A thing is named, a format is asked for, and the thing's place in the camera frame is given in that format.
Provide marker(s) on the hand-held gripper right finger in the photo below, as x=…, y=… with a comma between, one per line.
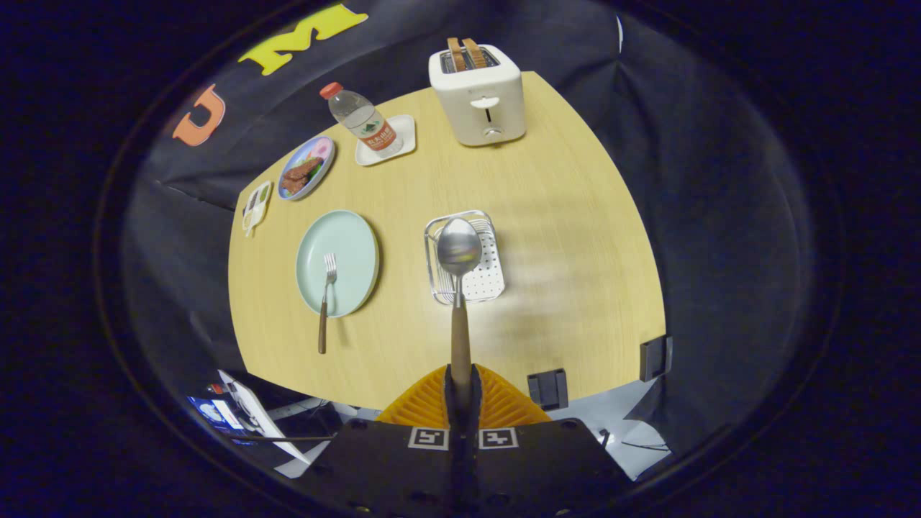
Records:
x=540, y=467

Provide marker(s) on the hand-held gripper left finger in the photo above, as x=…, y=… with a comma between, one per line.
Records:
x=388, y=467

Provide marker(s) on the black table clamp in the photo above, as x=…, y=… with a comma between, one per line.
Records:
x=547, y=388
x=653, y=358

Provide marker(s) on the white board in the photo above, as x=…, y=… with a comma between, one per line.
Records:
x=262, y=417

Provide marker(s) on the blue printed box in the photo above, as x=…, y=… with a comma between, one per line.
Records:
x=216, y=416

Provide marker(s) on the mint green plate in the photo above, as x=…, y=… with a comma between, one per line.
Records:
x=352, y=244

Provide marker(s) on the white divided sauce dish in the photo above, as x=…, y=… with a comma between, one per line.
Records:
x=257, y=205

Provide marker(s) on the brown meat pieces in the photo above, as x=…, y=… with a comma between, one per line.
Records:
x=298, y=176

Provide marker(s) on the black backdrop cloth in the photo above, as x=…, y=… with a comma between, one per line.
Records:
x=683, y=180

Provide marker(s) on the blue patterned plate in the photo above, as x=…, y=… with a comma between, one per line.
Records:
x=320, y=150

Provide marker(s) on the white square coaster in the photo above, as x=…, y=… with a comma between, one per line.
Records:
x=404, y=129

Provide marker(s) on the clear red-capped water bottle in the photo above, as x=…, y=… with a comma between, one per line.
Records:
x=360, y=115

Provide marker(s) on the white toaster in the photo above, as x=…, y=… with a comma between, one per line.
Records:
x=482, y=86

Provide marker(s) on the brown toast slice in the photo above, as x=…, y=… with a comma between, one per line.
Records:
x=456, y=54
x=475, y=52

